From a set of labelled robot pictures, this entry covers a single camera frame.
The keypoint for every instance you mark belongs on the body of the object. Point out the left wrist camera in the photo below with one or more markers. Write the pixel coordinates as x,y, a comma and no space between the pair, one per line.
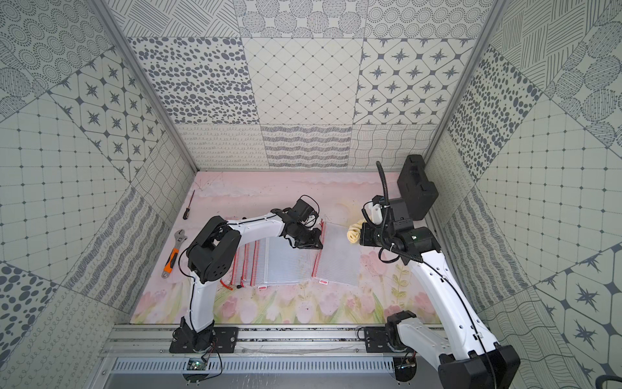
303,213

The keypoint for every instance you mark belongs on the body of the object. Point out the black red screwdriver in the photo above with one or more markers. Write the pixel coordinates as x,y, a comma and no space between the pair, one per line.
186,213

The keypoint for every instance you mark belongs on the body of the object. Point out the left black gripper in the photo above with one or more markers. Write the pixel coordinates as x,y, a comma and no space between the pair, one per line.
305,236

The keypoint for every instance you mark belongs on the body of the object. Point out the black plastic case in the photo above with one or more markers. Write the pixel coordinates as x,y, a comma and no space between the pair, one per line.
416,190

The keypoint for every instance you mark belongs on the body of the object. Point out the aluminium mounting rail frame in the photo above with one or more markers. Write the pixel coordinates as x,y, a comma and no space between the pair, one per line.
260,349

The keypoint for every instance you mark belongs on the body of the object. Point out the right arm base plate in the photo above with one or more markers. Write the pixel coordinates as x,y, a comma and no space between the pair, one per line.
385,339

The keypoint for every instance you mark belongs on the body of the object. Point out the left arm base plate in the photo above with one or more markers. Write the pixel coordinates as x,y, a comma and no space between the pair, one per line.
187,340

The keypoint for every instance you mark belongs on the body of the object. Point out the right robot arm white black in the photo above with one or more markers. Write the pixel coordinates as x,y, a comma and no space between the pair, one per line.
468,355

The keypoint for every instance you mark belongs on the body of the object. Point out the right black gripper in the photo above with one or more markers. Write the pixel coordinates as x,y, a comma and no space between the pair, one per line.
365,234

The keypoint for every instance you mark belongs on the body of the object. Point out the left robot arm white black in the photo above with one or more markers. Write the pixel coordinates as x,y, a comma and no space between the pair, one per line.
210,257

